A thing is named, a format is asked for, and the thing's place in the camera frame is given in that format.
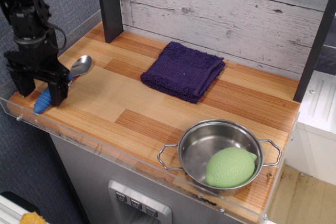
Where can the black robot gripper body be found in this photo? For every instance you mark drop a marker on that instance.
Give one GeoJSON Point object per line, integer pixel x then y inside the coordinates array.
{"type": "Point", "coordinates": [39, 55]}

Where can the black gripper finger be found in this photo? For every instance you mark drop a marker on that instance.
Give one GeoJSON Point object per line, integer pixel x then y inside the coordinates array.
{"type": "Point", "coordinates": [58, 92]}
{"type": "Point", "coordinates": [23, 80]}

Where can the blue handled metal spoon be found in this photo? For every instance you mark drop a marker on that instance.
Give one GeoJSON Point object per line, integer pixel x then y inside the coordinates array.
{"type": "Point", "coordinates": [80, 67]}

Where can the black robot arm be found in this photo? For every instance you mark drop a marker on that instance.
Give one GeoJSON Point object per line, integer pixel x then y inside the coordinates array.
{"type": "Point", "coordinates": [27, 17]}

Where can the violet folded cloth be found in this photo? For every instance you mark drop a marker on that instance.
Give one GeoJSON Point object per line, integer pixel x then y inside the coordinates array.
{"type": "Point", "coordinates": [183, 72]}

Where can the clear acrylic table guard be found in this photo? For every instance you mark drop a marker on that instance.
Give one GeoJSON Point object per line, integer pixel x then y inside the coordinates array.
{"type": "Point", "coordinates": [130, 133]}

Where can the grey cabinet with dispenser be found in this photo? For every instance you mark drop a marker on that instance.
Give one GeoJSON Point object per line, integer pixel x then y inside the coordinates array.
{"type": "Point", "coordinates": [112, 193]}

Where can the yellow object at corner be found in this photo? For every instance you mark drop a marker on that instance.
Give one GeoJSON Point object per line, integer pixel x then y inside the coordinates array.
{"type": "Point", "coordinates": [32, 218]}

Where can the stainless steel pot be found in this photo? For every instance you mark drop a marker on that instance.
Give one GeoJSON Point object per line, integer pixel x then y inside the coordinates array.
{"type": "Point", "coordinates": [205, 138]}

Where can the green plastic lime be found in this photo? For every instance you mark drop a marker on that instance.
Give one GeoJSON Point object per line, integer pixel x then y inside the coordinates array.
{"type": "Point", "coordinates": [230, 167]}

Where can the white appliance at right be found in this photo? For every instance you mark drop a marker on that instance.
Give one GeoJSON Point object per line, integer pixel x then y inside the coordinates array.
{"type": "Point", "coordinates": [311, 148]}

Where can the dark left shelf post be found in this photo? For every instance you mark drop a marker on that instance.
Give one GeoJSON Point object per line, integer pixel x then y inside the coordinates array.
{"type": "Point", "coordinates": [111, 19]}

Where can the dark shelf post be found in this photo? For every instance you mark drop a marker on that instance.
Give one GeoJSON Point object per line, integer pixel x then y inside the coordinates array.
{"type": "Point", "coordinates": [111, 19]}
{"type": "Point", "coordinates": [316, 48]}

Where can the dark right shelf post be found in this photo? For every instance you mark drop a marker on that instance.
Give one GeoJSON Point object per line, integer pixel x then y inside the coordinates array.
{"type": "Point", "coordinates": [316, 48]}

